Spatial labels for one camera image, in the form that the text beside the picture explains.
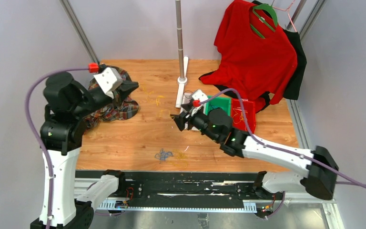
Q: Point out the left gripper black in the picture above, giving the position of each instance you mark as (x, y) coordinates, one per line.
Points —
(125, 89)

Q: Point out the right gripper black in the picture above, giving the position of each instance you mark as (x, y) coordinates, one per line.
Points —
(180, 119)

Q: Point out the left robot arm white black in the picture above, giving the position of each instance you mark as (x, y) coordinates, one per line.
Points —
(60, 139)

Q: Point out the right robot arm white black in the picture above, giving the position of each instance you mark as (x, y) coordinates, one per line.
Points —
(312, 171)

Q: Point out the plaid flannel shirt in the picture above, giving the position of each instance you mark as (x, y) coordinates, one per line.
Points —
(124, 110)

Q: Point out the metal pole with white base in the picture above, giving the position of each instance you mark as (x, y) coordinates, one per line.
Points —
(183, 60)

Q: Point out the green plastic bin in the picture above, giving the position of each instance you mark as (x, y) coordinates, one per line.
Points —
(219, 102)

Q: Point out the red plastic bin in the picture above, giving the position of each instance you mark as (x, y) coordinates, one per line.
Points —
(240, 118)

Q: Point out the red t-shirt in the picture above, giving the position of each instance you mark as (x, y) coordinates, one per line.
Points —
(249, 64)

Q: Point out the black t-shirt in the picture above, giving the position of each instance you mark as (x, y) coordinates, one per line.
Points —
(293, 85)

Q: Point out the green clothes hanger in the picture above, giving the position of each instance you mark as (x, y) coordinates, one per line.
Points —
(263, 20)

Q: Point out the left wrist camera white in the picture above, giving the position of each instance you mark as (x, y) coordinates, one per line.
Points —
(108, 80)

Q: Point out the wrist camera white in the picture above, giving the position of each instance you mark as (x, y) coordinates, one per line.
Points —
(198, 97)
(108, 80)

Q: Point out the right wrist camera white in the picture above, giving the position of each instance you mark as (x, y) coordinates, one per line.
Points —
(198, 97)

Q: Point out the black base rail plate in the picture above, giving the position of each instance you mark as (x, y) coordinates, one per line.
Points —
(190, 191)

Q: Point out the aluminium frame post left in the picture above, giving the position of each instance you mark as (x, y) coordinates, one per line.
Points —
(79, 30)

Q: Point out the aluminium frame post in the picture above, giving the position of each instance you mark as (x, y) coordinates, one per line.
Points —
(315, 11)
(79, 30)

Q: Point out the pink wire hanger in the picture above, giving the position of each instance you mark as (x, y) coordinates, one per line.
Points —
(285, 6)

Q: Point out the aluminium frame post right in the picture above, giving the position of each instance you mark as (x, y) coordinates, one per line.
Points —
(315, 11)

